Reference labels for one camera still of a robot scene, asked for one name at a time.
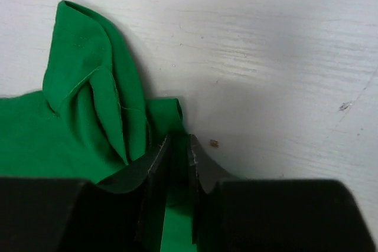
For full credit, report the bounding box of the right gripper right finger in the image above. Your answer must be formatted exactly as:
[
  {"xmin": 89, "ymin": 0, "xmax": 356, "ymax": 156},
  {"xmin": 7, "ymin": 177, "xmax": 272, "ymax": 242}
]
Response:
[{"xmin": 188, "ymin": 135, "xmax": 377, "ymax": 251}]

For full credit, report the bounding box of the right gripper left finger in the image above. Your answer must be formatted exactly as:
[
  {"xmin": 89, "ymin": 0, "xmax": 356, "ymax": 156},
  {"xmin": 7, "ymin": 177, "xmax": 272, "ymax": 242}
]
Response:
[{"xmin": 1, "ymin": 136, "xmax": 172, "ymax": 251}]

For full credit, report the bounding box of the green t-shirt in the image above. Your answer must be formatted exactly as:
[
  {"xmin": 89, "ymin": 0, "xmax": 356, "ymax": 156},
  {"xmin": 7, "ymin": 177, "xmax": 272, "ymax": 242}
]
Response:
[{"xmin": 1, "ymin": 1, "xmax": 197, "ymax": 251}]

